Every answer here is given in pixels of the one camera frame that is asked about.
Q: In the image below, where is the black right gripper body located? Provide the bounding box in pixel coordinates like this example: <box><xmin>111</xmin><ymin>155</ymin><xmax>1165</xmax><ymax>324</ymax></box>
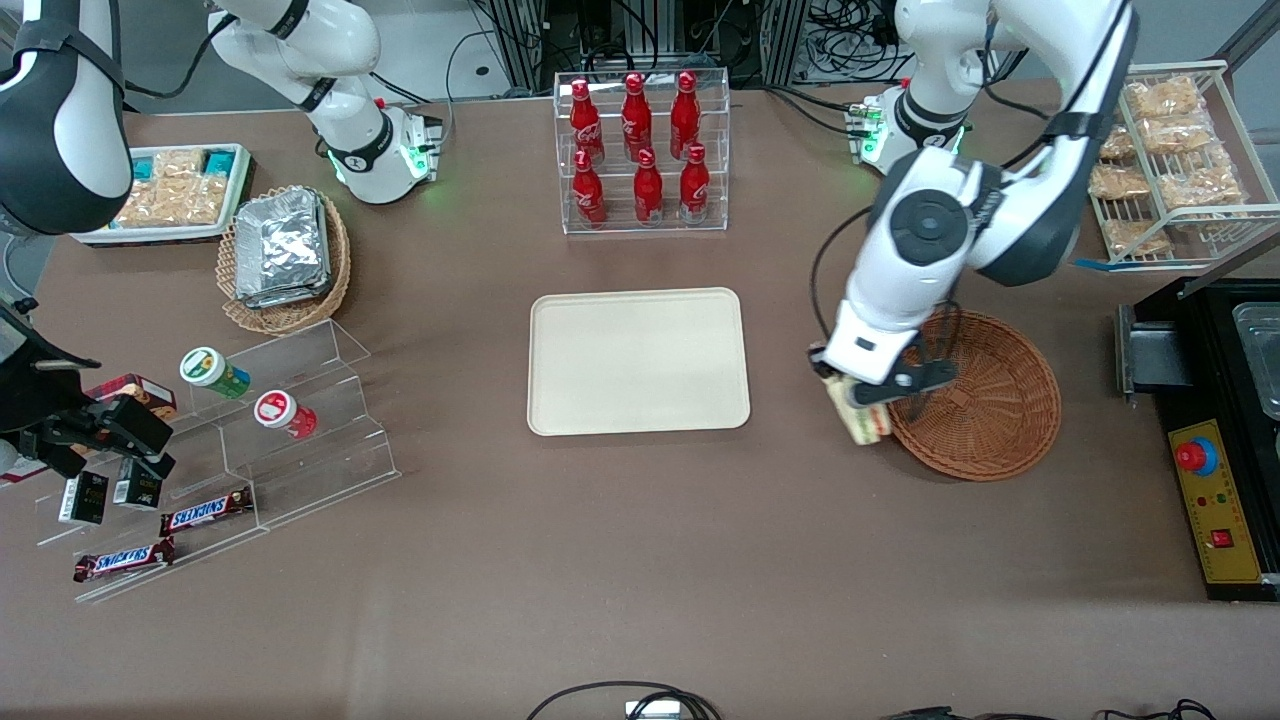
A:
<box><xmin>38</xmin><ymin>393</ymin><xmax>176</xmax><ymax>459</ymax></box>

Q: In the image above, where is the triangle sandwich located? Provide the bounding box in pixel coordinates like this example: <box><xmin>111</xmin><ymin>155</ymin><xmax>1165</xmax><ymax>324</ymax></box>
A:
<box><xmin>826</xmin><ymin>372</ymin><xmax>893</xmax><ymax>447</ymax></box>

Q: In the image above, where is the dark brown wicker basket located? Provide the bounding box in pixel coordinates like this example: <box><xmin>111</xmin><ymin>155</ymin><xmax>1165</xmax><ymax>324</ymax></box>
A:
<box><xmin>886</xmin><ymin>308</ymin><xmax>1063</xmax><ymax>483</ymax></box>

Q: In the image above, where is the cream rectangular tray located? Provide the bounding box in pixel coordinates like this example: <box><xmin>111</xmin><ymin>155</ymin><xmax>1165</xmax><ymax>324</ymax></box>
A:
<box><xmin>528</xmin><ymin>288</ymin><xmax>751</xmax><ymax>437</ymax></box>

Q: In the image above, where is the white snack tray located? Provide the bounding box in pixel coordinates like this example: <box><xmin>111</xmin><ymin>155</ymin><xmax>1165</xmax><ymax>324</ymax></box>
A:
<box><xmin>72</xmin><ymin>143</ymin><xmax>256</xmax><ymax>247</ymax></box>

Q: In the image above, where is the light wicker basket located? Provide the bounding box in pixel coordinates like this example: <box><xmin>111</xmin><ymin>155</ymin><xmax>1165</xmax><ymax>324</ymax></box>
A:
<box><xmin>216</xmin><ymin>185</ymin><xmax>353</xmax><ymax>336</ymax></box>

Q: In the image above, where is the small black carton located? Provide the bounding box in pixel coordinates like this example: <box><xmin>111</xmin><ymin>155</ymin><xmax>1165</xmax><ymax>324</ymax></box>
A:
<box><xmin>57</xmin><ymin>470</ymin><xmax>110</xmax><ymax>527</ymax></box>
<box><xmin>112</xmin><ymin>457</ymin><xmax>164</xmax><ymax>511</ymax></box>

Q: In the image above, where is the red-brown chocolate box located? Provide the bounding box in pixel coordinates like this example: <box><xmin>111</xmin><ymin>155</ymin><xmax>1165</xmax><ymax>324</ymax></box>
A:
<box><xmin>84</xmin><ymin>373</ymin><xmax>179</xmax><ymax>422</ymax></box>

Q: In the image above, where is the Snickers chocolate bar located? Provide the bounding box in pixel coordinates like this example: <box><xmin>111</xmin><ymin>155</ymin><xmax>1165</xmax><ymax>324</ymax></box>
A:
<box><xmin>160</xmin><ymin>486</ymin><xmax>255</xmax><ymax>538</ymax></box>
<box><xmin>72</xmin><ymin>538</ymin><xmax>178</xmax><ymax>585</ymax></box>

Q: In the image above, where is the green can with white lid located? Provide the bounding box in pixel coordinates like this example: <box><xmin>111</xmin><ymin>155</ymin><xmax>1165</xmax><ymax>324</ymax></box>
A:
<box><xmin>180</xmin><ymin>346</ymin><xmax>252</xmax><ymax>401</ymax></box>

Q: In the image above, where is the red can with white lid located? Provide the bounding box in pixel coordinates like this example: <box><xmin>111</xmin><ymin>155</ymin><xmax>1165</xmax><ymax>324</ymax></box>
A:
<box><xmin>253</xmin><ymin>390</ymin><xmax>319</xmax><ymax>442</ymax></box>

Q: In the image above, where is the clear acrylic stepped stand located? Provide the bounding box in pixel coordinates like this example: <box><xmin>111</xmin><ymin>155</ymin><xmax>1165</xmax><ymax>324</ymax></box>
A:
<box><xmin>35</xmin><ymin>318</ymin><xmax>402</xmax><ymax>605</ymax></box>

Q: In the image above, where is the silver foil packet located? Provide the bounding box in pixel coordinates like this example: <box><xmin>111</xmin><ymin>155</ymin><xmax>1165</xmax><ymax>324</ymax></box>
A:
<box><xmin>238</xmin><ymin>192</ymin><xmax>335</xmax><ymax>311</ymax></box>
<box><xmin>236</xmin><ymin>190</ymin><xmax>331</xmax><ymax>301</ymax></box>

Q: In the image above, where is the red cola bottle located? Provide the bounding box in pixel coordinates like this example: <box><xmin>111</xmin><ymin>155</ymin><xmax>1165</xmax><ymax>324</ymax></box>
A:
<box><xmin>621</xmin><ymin>72</ymin><xmax>653</xmax><ymax>161</ymax></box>
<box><xmin>670</xmin><ymin>71</ymin><xmax>701</xmax><ymax>159</ymax></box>
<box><xmin>679</xmin><ymin>143</ymin><xmax>711</xmax><ymax>223</ymax></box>
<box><xmin>570</xmin><ymin>79</ymin><xmax>605</xmax><ymax>166</ymax></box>
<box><xmin>572</xmin><ymin>150</ymin><xmax>607</xmax><ymax>229</ymax></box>
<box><xmin>633</xmin><ymin>149</ymin><xmax>665</xmax><ymax>226</ymax></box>

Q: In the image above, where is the dark grey drawer block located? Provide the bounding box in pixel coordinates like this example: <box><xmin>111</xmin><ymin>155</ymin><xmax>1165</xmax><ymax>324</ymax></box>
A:
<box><xmin>1115</xmin><ymin>303</ymin><xmax>1196</xmax><ymax>401</ymax></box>

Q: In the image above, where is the brown table cloth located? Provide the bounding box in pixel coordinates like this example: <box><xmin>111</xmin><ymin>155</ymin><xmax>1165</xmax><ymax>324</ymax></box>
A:
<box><xmin>0</xmin><ymin>78</ymin><xmax>1280</xmax><ymax>720</ymax></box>

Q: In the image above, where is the clear acrylic bottle rack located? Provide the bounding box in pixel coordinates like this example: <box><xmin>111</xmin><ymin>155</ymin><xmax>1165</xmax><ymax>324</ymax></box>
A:
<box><xmin>554</xmin><ymin>67</ymin><xmax>732</xmax><ymax>237</ymax></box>

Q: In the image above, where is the black appliance housing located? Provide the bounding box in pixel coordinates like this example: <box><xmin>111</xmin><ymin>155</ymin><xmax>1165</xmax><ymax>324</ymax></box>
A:
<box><xmin>1115</xmin><ymin>275</ymin><xmax>1280</xmax><ymax>603</ymax></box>

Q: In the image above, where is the yellow control panel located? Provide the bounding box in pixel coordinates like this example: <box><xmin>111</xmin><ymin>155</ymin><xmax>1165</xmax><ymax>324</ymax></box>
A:
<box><xmin>1168</xmin><ymin>418</ymin><xmax>1264</xmax><ymax>586</ymax></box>

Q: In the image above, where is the steel pan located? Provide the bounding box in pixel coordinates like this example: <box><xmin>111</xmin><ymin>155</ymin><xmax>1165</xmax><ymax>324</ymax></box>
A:
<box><xmin>1232</xmin><ymin>302</ymin><xmax>1280</xmax><ymax>421</ymax></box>

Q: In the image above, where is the aluminium profile beam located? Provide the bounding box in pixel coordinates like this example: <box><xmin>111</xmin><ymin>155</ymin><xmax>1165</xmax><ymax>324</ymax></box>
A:
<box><xmin>1215</xmin><ymin>0</ymin><xmax>1280</xmax><ymax>73</ymax></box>

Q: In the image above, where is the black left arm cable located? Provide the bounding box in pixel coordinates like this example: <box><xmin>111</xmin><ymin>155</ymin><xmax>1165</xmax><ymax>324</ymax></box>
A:
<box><xmin>808</xmin><ymin>205</ymin><xmax>886</xmax><ymax>346</ymax></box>

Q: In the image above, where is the tangled black cable bundle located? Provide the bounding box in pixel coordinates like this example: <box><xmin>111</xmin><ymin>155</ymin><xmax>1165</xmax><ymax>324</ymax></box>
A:
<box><xmin>805</xmin><ymin>0</ymin><xmax>906</xmax><ymax>86</ymax></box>

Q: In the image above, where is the aluminium frame post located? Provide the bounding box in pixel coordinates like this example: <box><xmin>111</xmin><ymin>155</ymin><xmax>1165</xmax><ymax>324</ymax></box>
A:
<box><xmin>760</xmin><ymin>0</ymin><xmax>811</xmax><ymax>86</ymax></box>
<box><xmin>485</xmin><ymin>0</ymin><xmax>549</xmax><ymax>93</ymax></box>

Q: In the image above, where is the white wire rack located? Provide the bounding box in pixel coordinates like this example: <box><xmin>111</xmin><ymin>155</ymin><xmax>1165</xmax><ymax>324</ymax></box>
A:
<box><xmin>1073</xmin><ymin>60</ymin><xmax>1280</xmax><ymax>273</ymax></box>

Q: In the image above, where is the black looped cable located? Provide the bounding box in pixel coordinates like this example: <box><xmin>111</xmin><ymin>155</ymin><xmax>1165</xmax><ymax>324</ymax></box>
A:
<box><xmin>527</xmin><ymin>681</ymin><xmax>723</xmax><ymax>720</ymax></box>

